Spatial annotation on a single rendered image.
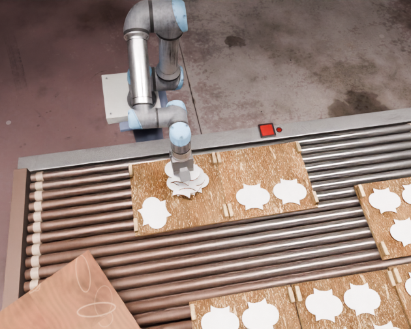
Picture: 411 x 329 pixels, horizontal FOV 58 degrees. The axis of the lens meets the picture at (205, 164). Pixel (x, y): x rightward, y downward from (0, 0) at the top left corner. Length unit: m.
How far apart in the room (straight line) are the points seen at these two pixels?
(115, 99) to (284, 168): 0.94
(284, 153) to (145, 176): 0.67
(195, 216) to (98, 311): 0.54
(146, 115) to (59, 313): 0.77
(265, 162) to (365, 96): 1.86
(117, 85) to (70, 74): 1.45
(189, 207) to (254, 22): 2.54
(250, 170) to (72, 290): 0.91
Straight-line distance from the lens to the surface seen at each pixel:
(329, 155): 1.92
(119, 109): 1.99
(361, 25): 4.13
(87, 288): 1.51
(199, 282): 1.59
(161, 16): 1.49
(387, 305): 1.73
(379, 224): 1.82
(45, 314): 1.54
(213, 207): 1.66
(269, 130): 1.90
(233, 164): 1.76
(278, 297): 1.60
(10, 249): 1.76
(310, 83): 3.43
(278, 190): 1.73
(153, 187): 1.71
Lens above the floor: 2.48
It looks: 61 degrees down
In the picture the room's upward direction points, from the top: 3 degrees clockwise
